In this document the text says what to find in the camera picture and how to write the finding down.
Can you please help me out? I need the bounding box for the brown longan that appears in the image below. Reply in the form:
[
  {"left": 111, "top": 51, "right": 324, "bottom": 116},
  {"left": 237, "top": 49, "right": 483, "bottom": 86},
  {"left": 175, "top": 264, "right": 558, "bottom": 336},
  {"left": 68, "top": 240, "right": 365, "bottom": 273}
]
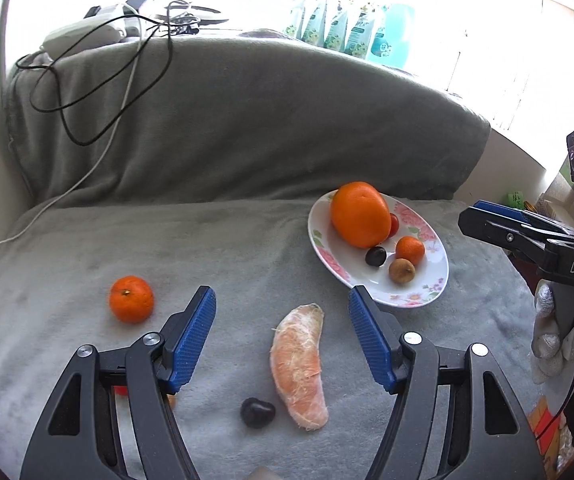
[{"left": 388, "top": 258, "right": 416, "bottom": 285}]

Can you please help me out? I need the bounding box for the small mandarin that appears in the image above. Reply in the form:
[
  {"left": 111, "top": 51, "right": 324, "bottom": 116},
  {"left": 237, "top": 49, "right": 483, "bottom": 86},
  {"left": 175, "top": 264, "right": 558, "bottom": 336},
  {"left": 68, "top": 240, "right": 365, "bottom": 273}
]
[
  {"left": 109, "top": 275, "right": 155, "bottom": 324},
  {"left": 395, "top": 236, "right": 426, "bottom": 266}
]

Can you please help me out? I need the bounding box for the white power strip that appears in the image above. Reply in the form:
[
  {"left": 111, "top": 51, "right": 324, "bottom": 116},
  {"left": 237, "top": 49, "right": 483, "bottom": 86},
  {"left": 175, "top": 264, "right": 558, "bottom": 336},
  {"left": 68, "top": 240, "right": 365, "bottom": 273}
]
[{"left": 42, "top": 2, "right": 128, "bottom": 58}]

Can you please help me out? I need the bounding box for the peeled pomelo segment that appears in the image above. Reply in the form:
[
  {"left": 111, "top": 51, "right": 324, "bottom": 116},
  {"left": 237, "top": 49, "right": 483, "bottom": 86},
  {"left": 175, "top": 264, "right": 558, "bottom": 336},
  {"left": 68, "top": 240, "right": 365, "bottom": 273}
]
[{"left": 269, "top": 303, "right": 329, "bottom": 432}]

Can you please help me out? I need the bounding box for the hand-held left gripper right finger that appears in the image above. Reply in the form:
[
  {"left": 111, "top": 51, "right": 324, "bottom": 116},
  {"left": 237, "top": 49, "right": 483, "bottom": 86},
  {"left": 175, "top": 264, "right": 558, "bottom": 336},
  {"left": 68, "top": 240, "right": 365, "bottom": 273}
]
[{"left": 348, "top": 285, "right": 548, "bottom": 480}]

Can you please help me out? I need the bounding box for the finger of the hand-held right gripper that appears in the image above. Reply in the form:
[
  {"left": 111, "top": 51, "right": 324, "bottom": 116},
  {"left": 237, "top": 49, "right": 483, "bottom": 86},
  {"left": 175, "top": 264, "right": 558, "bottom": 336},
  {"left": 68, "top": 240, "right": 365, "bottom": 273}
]
[
  {"left": 458, "top": 207, "right": 558, "bottom": 267},
  {"left": 473, "top": 200, "right": 574, "bottom": 243}
]

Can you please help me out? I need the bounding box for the person's right hand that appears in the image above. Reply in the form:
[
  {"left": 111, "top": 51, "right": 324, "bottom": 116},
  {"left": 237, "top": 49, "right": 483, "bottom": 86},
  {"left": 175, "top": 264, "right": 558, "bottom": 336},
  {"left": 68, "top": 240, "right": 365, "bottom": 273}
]
[{"left": 531, "top": 280, "right": 574, "bottom": 386}]

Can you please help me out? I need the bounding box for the large orange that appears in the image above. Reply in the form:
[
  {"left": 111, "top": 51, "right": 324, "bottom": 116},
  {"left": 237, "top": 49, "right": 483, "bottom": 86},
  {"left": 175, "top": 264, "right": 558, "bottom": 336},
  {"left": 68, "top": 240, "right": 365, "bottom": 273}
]
[{"left": 330, "top": 181, "right": 390, "bottom": 249}]

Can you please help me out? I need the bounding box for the grey fleece blanket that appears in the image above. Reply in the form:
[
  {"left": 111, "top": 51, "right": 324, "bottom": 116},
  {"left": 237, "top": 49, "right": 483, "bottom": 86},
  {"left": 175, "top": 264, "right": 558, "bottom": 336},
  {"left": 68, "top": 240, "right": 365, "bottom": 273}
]
[
  {"left": 6, "top": 35, "right": 491, "bottom": 208},
  {"left": 0, "top": 199, "right": 558, "bottom": 480}
]

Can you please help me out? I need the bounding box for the white floral plate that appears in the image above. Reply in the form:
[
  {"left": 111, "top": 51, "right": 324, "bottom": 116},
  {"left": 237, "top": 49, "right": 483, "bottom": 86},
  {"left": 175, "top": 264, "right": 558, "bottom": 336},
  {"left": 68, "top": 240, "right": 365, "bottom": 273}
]
[{"left": 308, "top": 190, "right": 449, "bottom": 308}]

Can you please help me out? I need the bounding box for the blue detergent bottle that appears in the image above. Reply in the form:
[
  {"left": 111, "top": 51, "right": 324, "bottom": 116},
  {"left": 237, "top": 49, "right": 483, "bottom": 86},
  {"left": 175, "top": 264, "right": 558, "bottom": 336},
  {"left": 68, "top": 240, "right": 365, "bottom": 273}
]
[{"left": 367, "top": 2, "right": 415, "bottom": 68}]

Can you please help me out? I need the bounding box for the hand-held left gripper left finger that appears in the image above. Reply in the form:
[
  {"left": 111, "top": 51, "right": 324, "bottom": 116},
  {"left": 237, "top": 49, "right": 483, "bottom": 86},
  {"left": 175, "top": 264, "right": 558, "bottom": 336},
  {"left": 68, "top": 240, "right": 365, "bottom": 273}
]
[{"left": 19, "top": 285, "right": 218, "bottom": 480}]

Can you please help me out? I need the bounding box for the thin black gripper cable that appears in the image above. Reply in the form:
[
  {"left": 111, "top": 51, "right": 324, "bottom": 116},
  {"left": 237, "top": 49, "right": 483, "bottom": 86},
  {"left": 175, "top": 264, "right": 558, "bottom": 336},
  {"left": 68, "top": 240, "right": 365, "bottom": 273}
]
[{"left": 537, "top": 320, "right": 574, "bottom": 441}]

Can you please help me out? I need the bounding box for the ring light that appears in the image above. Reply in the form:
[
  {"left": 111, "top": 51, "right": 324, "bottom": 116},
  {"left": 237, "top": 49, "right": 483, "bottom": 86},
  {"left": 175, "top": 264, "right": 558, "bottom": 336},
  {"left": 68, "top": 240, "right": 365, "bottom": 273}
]
[{"left": 132, "top": 0, "right": 230, "bottom": 36}]

